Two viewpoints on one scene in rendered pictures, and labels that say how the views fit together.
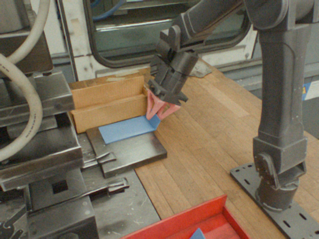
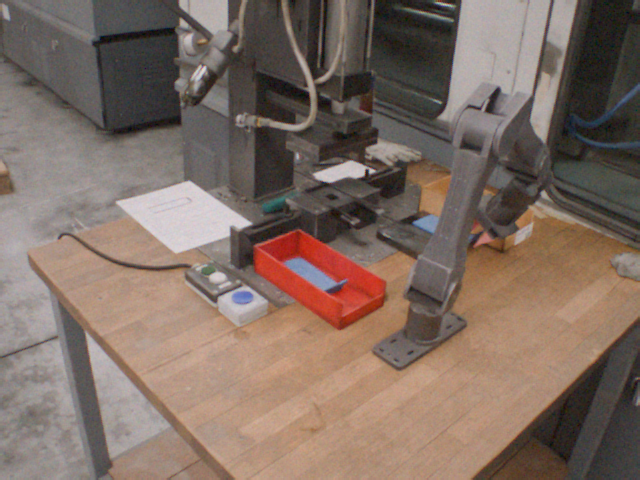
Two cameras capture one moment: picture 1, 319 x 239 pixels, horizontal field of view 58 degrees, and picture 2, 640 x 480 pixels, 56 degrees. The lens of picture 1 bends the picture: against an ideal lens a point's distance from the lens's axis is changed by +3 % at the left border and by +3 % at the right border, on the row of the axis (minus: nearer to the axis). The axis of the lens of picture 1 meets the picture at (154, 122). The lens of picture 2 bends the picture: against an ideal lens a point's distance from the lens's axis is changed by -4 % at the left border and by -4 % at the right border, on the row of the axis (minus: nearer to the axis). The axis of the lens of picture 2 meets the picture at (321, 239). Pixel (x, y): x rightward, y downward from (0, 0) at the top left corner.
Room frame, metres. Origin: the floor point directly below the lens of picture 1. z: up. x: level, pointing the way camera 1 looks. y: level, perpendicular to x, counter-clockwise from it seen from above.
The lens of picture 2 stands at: (-0.12, -1.02, 1.61)
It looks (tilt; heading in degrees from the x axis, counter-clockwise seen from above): 30 degrees down; 70
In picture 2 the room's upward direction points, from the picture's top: 4 degrees clockwise
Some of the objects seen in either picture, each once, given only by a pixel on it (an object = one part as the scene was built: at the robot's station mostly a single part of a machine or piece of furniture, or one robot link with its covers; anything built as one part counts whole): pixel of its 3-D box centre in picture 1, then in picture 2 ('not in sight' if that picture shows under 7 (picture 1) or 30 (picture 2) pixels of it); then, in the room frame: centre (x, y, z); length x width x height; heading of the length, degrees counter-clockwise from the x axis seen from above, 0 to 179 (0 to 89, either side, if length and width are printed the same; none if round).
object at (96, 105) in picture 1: (112, 103); (475, 212); (0.69, 0.13, 0.93); 0.25 x 0.13 x 0.08; 115
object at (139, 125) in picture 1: (129, 124); (448, 227); (0.58, 0.07, 0.93); 0.15 x 0.07 x 0.03; 114
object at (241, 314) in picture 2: not in sight; (242, 311); (0.08, -0.09, 0.90); 0.07 x 0.07 x 0.06; 25
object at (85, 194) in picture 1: (70, 203); (322, 206); (0.30, 0.15, 0.98); 0.13 x 0.01 x 0.03; 115
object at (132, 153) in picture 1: (125, 143); (426, 236); (0.54, 0.08, 0.91); 0.17 x 0.16 x 0.02; 25
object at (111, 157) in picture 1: (97, 161); (369, 207); (0.40, 0.12, 0.98); 0.07 x 0.02 x 0.01; 115
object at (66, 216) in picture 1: (54, 183); (333, 195); (0.35, 0.19, 0.98); 0.20 x 0.10 x 0.01; 25
